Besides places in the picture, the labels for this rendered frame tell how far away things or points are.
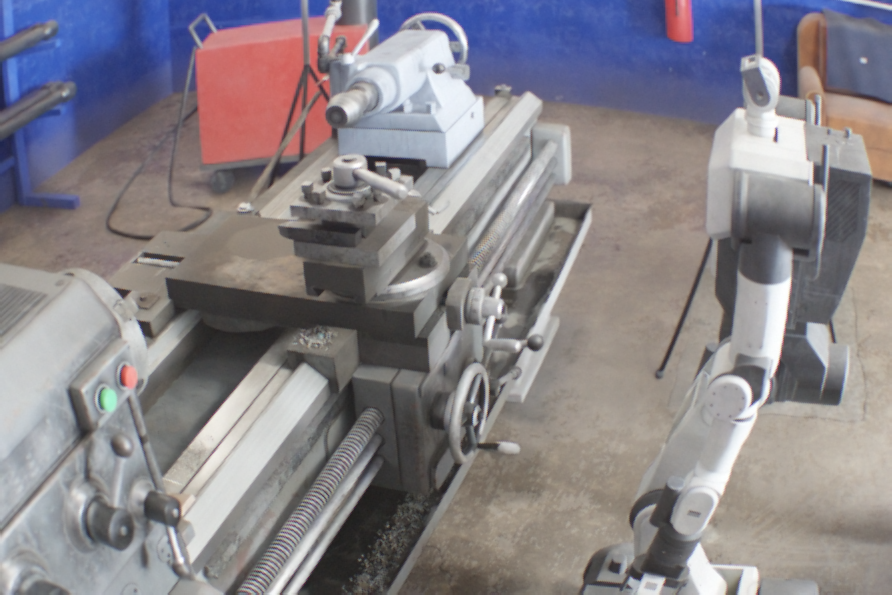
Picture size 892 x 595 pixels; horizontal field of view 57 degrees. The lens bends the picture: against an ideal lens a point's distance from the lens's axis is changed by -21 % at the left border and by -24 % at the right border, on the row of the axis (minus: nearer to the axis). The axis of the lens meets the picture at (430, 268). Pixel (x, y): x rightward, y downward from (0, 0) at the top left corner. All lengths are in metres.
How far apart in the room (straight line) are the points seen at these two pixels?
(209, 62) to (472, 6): 1.86
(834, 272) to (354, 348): 0.98
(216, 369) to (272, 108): 2.79
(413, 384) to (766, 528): 1.29
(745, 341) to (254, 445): 0.84
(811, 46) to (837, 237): 4.02
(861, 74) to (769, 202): 4.03
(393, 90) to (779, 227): 1.50
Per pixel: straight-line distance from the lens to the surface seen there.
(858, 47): 5.26
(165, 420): 2.02
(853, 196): 1.45
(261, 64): 4.77
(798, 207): 1.29
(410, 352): 1.93
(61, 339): 1.16
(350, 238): 1.80
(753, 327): 1.36
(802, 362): 1.63
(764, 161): 1.42
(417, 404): 1.93
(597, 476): 2.93
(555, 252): 3.26
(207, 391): 2.10
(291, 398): 1.82
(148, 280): 2.25
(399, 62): 2.59
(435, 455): 2.07
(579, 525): 2.75
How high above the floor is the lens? 1.85
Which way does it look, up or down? 27 degrees down
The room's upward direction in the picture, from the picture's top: 3 degrees counter-clockwise
